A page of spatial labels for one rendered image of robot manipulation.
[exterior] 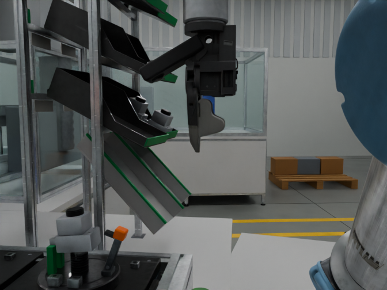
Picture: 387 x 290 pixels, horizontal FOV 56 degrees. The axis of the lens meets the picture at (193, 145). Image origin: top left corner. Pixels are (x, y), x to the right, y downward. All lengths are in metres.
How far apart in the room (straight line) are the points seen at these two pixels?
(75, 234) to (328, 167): 5.99
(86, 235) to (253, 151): 4.11
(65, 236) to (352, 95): 0.53
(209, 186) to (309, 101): 5.58
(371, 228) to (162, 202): 0.66
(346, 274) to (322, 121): 9.38
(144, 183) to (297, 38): 8.92
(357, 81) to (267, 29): 9.32
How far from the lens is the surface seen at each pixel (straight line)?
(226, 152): 4.61
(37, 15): 1.92
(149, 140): 0.82
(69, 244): 0.67
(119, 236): 0.64
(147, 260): 0.77
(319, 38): 9.95
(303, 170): 6.34
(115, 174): 0.86
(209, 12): 0.60
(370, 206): 0.37
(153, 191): 0.97
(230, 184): 4.69
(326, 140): 9.95
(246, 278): 0.96
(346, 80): 0.26
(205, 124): 0.60
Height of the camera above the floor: 1.28
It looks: 6 degrees down
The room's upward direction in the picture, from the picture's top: straight up
